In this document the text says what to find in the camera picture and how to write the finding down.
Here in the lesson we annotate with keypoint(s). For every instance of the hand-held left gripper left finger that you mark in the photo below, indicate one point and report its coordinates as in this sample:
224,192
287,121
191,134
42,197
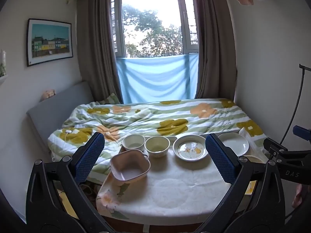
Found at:
90,157

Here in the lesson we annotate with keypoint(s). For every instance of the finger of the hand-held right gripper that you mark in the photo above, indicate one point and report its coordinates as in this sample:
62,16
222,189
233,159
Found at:
301,132
273,145

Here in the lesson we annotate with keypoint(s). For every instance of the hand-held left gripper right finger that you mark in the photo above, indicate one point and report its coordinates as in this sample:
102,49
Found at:
220,157

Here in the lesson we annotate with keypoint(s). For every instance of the plain white plate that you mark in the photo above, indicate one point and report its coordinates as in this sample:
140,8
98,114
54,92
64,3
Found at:
234,144

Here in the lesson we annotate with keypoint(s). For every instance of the cartoon print plate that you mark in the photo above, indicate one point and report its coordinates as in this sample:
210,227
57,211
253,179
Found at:
190,149

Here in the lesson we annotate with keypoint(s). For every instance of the pink square bowl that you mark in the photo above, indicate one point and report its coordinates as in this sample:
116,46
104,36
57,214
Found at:
128,166

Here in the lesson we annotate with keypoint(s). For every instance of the white round bowl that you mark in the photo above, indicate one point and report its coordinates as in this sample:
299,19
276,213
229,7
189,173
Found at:
133,142

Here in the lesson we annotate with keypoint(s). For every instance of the cream round bowl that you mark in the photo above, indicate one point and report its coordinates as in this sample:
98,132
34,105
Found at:
157,146

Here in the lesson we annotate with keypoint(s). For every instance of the person's right hand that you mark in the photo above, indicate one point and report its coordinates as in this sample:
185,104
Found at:
297,195

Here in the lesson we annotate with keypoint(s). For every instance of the black gooseneck stand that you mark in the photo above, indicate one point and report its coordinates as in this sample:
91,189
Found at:
297,102

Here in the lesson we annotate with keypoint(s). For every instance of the floral tablecloth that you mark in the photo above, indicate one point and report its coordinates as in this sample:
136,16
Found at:
175,187

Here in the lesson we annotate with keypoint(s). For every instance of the grey padded headboard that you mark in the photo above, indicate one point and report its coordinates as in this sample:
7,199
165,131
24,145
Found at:
48,116

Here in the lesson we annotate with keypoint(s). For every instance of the green striped pillow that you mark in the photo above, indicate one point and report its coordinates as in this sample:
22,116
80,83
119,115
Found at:
110,99

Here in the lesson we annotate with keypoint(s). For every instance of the floral striped blanket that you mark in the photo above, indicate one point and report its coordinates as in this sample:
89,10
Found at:
145,117

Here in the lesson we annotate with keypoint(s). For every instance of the small plush toy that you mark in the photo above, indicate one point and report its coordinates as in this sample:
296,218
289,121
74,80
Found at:
49,94

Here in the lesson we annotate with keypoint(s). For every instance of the light blue cloth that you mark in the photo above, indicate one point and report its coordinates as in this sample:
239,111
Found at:
155,80

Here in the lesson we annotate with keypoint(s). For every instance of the brown curtain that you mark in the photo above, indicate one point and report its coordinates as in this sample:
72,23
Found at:
213,48
97,48

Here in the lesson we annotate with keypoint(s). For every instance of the framed landscape picture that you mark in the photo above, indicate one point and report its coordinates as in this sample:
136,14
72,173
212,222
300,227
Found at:
49,41

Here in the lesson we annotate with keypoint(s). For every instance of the window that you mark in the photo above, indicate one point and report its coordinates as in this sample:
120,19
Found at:
153,21

